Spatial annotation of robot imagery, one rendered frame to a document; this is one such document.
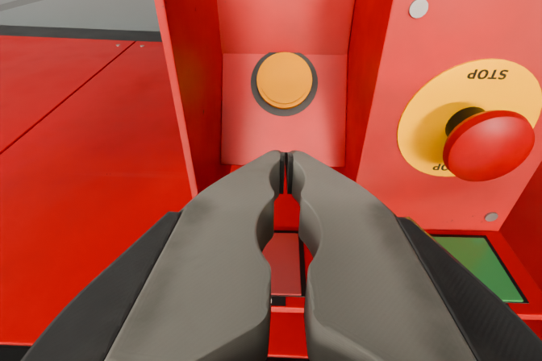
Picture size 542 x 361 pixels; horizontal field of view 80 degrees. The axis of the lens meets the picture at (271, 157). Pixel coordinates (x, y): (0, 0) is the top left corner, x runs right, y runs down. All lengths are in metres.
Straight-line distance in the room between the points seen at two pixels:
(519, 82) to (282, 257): 0.16
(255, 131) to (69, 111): 0.43
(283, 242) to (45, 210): 0.29
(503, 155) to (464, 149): 0.02
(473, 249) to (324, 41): 0.17
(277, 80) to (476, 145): 0.12
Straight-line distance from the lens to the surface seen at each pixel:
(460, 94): 0.19
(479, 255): 0.25
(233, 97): 0.24
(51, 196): 0.45
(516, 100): 0.21
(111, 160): 0.47
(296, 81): 0.23
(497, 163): 0.19
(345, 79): 0.24
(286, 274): 0.21
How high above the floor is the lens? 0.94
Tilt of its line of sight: 54 degrees down
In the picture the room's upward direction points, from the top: 177 degrees counter-clockwise
